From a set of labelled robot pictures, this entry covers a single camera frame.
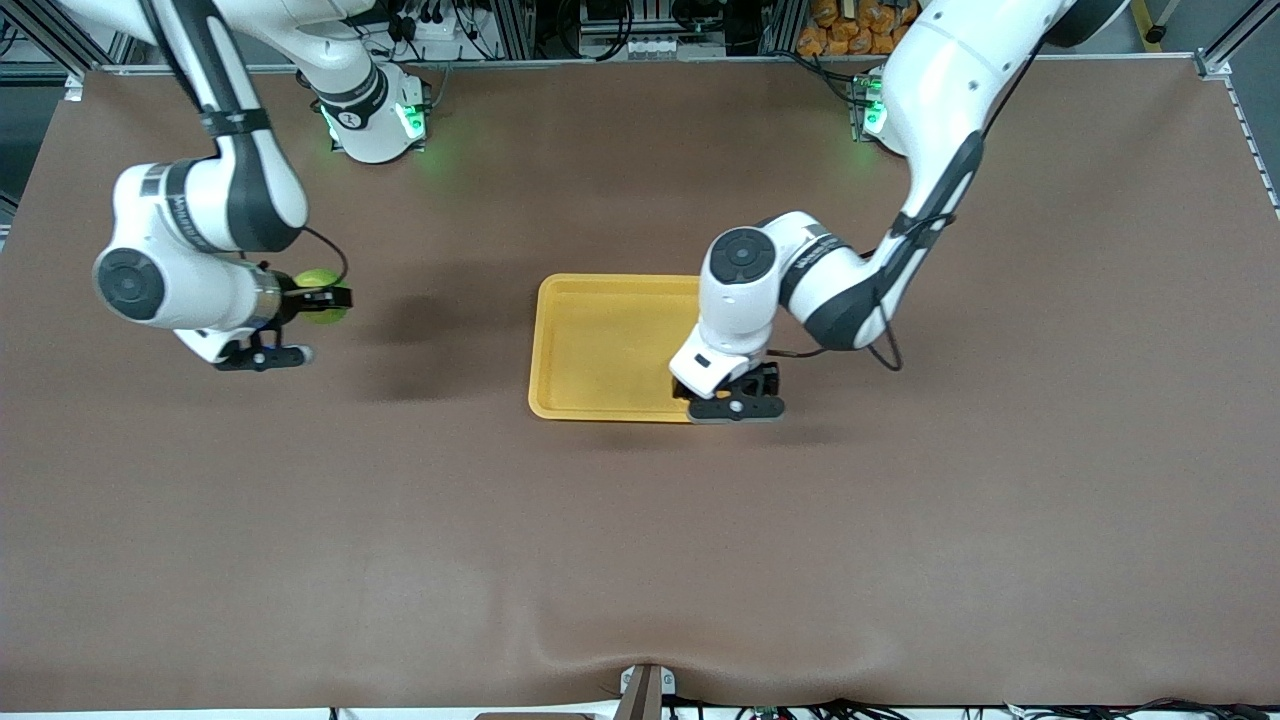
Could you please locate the green apple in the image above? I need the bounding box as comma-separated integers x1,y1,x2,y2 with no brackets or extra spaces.
294,268,351,326

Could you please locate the yellow plastic tray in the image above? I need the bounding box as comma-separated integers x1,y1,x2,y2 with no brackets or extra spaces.
528,273,707,424

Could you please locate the white power strip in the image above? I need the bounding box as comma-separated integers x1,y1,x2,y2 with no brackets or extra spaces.
395,0,501,43

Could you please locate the metal table edge clamp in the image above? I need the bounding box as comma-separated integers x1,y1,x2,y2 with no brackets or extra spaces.
614,663,678,720

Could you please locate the orange snack bag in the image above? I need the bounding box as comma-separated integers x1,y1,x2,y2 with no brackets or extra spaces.
797,0,922,57

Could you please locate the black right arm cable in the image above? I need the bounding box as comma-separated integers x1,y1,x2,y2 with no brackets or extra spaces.
298,227,350,288

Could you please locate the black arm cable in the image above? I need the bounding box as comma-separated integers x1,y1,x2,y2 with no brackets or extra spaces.
298,227,350,288
768,210,956,373

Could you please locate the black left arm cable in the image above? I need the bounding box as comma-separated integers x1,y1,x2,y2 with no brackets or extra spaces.
768,210,956,373

